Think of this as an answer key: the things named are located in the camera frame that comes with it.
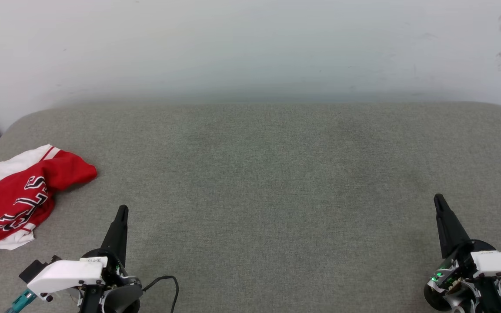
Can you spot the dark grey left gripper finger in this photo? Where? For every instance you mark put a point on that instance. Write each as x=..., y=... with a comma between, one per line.
x=118, y=237

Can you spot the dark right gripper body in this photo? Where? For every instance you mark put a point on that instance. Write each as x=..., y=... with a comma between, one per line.
x=452, y=271

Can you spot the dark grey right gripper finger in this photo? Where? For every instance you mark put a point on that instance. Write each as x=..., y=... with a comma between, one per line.
x=450, y=230

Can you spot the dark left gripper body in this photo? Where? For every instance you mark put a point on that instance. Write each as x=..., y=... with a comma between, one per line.
x=118, y=271

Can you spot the red and white t-shirt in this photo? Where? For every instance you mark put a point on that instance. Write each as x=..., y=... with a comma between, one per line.
x=11, y=200

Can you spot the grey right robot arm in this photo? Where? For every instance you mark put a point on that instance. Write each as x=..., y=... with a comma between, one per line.
x=489, y=298

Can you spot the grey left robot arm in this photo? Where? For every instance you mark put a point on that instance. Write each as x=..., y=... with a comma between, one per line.
x=122, y=299

